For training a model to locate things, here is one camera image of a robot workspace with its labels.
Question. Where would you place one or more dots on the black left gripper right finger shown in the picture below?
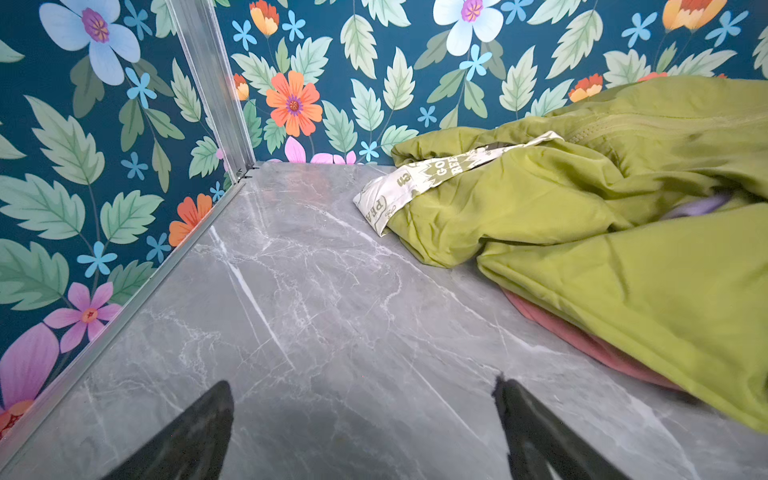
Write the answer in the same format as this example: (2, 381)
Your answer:
(540, 445)

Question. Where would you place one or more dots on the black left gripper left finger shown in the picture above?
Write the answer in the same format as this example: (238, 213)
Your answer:
(192, 446)

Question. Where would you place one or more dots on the pink cloth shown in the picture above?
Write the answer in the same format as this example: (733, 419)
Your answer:
(588, 344)

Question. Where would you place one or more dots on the olive green cloth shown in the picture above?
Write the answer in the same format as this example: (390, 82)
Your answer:
(573, 226)

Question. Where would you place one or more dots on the lavender purple cloth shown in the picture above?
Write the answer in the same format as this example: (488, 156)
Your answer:
(699, 207)

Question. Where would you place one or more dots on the white green printed cloth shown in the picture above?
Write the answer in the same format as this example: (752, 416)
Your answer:
(381, 198)

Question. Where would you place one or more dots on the aluminium frame post left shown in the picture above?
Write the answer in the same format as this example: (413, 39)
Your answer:
(201, 39)

